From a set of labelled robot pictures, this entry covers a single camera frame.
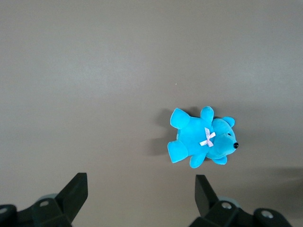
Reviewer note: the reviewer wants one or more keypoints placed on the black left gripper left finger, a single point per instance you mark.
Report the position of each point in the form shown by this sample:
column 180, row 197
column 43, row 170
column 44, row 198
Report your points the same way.
column 66, row 203

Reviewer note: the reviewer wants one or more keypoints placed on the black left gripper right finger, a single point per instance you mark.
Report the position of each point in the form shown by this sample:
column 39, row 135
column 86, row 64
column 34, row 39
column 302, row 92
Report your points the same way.
column 213, row 210

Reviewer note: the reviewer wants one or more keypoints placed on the blue plush teddy bear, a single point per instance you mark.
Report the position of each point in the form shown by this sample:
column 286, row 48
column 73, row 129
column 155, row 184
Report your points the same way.
column 194, row 137

